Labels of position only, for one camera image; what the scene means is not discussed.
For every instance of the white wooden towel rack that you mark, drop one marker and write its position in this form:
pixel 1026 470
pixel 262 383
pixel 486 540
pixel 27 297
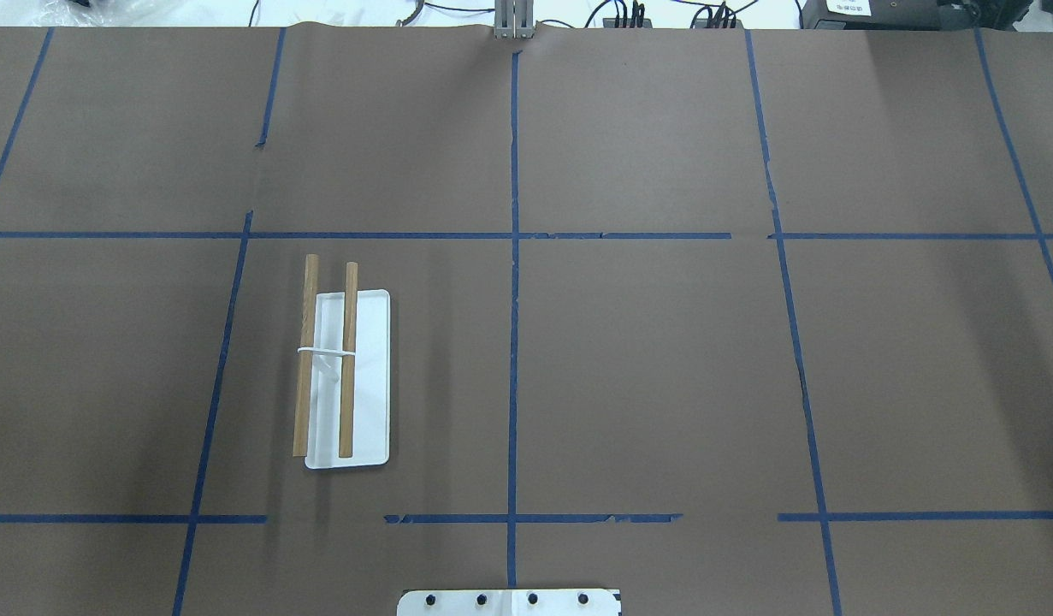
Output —
pixel 343 409

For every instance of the brown paper table cover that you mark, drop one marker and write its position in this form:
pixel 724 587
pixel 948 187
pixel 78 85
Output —
pixel 734 323

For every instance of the black computer box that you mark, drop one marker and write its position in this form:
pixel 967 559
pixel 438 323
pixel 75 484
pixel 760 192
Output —
pixel 912 15

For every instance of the aluminium frame post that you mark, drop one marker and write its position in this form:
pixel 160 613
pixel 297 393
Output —
pixel 514 19

